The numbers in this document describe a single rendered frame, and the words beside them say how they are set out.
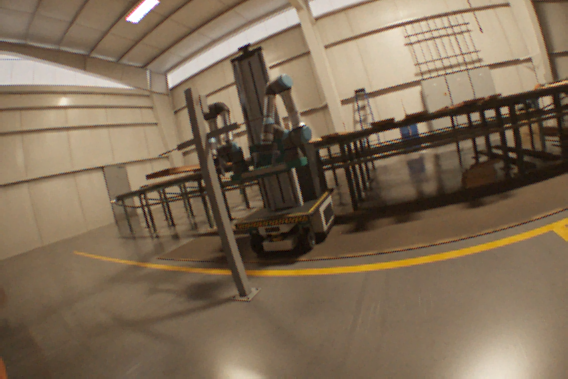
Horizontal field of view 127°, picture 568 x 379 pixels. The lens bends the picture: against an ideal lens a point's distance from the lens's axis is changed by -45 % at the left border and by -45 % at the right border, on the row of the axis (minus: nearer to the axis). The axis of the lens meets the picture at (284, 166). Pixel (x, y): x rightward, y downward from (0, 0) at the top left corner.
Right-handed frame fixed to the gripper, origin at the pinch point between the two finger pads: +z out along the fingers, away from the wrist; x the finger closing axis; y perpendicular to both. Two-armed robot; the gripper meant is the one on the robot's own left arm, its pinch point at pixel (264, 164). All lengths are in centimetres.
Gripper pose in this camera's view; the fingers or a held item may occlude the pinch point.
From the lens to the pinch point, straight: 163.4
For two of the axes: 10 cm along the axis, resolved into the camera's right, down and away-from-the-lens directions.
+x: 8.7, -0.7, -4.9
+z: -0.7, 9.7, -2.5
